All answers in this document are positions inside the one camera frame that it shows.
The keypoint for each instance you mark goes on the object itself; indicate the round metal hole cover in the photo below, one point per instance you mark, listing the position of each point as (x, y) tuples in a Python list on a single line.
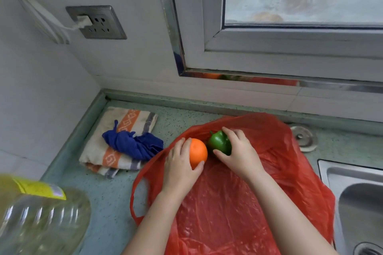
[(303, 137)]

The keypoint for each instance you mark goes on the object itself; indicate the person's right thumb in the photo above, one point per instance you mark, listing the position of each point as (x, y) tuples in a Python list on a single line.
[(223, 156)]

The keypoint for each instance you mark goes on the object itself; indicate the white window frame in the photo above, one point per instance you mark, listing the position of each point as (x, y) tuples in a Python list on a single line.
[(269, 48)]

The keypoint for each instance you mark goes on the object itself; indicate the person's right hand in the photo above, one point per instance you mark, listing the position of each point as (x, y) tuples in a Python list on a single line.
[(243, 156)]

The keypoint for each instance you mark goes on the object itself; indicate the red plastic bag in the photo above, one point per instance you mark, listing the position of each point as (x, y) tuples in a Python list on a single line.
[(239, 204)]

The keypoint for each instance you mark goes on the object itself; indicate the person's right forearm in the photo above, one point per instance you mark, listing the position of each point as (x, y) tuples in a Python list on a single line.
[(284, 216)]

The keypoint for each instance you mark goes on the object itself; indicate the white power strip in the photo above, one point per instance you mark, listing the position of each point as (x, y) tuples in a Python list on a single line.
[(39, 15)]

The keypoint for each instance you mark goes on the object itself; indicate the striped beige towel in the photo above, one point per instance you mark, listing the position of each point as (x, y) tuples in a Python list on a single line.
[(116, 144)]

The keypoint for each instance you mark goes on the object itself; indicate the green bell pepper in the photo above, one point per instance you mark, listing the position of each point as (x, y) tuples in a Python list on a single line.
[(220, 142)]

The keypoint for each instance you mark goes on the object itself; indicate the blue cloth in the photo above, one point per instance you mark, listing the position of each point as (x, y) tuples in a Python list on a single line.
[(134, 144)]

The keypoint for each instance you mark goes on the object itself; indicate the person's left forearm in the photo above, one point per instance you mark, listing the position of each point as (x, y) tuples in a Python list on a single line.
[(154, 222)]

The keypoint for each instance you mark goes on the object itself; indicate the person's right middle finger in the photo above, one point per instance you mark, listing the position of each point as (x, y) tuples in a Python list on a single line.
[(239, 133)]

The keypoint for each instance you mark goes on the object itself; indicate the stainless steel sink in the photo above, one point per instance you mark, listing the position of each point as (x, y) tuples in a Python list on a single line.
[(356, 207)]

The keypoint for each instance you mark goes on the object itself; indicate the person's left hand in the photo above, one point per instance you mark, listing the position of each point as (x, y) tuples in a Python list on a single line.
[(177, 171)]

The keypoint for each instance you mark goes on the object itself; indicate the grey wall socket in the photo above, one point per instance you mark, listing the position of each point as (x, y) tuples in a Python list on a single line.
[(100, 23)]

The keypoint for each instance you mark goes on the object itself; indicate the person's left middle finger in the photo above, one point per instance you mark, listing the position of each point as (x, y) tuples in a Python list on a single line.
[(179, 148)]

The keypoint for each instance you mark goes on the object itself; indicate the person's left thumb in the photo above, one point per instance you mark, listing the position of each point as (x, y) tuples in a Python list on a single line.
[(198, 168)]

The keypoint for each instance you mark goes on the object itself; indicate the orange fruit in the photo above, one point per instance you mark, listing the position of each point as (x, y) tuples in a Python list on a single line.
[(198, 152)]

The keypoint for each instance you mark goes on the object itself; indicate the clear plastic oil bottle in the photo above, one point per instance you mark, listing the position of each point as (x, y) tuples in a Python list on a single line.
[(39, 219)]

